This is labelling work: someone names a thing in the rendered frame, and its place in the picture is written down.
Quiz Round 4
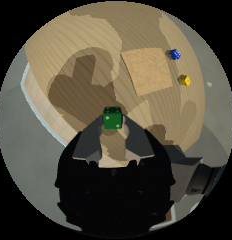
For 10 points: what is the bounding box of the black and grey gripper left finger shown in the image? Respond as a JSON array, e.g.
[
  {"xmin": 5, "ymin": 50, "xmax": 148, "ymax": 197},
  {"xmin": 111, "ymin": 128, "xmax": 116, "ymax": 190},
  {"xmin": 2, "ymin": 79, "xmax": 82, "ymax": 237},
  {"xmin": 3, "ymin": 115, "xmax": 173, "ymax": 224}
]
[{"xmin": 54, "ymin": 115, "xmax": 104, "ymax": 188}]

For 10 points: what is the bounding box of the green die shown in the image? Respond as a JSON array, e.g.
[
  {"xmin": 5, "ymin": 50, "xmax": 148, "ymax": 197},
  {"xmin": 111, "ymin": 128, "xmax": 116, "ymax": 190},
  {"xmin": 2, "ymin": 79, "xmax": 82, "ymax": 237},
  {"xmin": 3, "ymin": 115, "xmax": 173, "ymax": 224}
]
[{"xmin": 103, "ymin": 107, "xmax": 122, "ymax": 129}]

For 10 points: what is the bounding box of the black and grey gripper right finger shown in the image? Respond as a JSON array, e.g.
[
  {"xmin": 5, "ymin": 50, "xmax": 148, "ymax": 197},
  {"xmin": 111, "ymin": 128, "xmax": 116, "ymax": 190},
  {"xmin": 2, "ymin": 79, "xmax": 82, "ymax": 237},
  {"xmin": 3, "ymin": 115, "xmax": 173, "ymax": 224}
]
[{"xmin": 122, "ymin": 114, "xmax": 176, "ymax": 186}]

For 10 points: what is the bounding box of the blue die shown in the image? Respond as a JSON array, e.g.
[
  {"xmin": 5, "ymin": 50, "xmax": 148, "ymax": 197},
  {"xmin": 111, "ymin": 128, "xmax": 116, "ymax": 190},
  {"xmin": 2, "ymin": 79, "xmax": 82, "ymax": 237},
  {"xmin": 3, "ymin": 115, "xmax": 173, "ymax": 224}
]
[{"xmin": 168, "ymin": 49, "xmax": 181, "ymax": 60}]

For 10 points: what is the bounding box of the yellow die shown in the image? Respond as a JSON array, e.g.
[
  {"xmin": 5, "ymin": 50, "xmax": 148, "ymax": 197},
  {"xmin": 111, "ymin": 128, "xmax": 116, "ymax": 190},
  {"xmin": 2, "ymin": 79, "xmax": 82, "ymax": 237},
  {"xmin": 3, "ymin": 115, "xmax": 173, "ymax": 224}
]
[{"xmin": 180, "ymin": 75, "xmax": 190, "ymax": 86}]

